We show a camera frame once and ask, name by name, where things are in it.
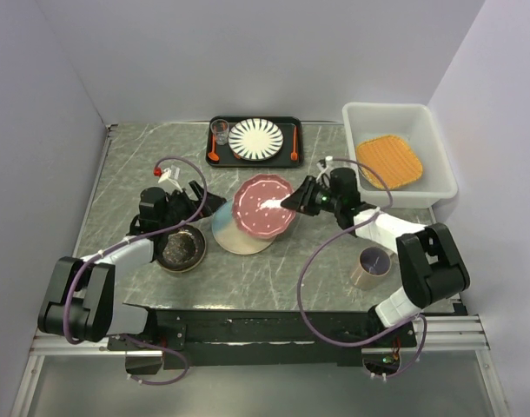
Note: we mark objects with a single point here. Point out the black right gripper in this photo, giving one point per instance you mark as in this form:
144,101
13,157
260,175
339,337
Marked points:
301,199

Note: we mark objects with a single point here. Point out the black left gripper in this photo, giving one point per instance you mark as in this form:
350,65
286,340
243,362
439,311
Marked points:
180,193

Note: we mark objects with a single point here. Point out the blue grey plate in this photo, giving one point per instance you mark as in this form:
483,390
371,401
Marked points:
231,238

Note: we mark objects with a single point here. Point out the pink polka dot plate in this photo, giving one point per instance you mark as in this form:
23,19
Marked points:
257,206

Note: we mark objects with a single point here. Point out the dark metallic bowl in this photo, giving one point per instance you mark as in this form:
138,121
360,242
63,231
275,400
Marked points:
181,250

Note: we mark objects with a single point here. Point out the orange woven pattern plate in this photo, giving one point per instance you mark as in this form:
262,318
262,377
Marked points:
392,159

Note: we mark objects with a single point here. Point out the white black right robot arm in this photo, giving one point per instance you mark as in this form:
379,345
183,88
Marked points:
430,263

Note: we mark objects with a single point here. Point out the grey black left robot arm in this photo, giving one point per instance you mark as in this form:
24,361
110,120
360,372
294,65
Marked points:
80,300

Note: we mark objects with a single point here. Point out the white plastic bin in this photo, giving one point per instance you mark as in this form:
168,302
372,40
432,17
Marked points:
415,124

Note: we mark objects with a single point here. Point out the orange spoon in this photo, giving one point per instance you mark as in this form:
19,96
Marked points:
212,155

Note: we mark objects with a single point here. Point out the orange fork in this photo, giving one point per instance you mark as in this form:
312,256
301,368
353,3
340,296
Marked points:
294,156

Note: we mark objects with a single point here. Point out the clear drinking glass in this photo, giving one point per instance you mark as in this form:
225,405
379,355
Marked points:
220,131

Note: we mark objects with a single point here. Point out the striped white blue plate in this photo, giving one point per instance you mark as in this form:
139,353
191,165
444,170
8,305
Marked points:
255,139

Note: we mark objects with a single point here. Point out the pink beige mug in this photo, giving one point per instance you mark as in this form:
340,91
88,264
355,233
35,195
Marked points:
372,267

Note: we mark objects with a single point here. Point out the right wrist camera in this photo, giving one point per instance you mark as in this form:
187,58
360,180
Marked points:
325,164

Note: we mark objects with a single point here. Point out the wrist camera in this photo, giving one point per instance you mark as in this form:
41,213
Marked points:
325,164
168,175

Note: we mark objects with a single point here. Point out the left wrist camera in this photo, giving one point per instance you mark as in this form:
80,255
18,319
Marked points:
168,175

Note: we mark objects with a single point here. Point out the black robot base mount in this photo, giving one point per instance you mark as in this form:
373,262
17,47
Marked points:
208,338

